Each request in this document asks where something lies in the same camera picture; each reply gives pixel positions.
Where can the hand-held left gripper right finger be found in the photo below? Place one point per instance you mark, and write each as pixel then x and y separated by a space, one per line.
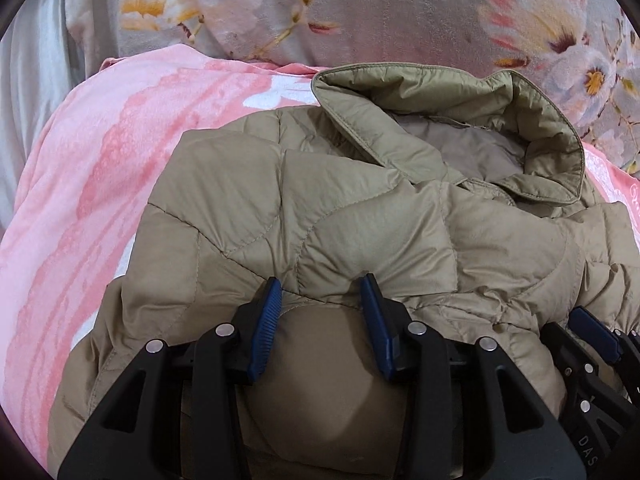
pixel 377 330

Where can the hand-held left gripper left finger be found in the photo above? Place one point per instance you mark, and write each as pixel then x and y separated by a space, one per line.
pixel 264 330

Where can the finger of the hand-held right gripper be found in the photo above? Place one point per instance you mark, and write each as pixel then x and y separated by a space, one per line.
pixel 597 332
pixel 567 355

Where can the beige quilted puffer jacket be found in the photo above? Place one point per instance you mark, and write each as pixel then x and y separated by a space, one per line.
pixel 350 200

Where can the pink plush blanket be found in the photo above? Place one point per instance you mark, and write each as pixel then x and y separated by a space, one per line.
pixel 100 185

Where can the grey floral blanket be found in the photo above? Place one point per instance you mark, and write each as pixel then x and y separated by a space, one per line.
pixel 400 10

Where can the white satin sheet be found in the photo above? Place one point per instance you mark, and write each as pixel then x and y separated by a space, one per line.
pixel 35 85

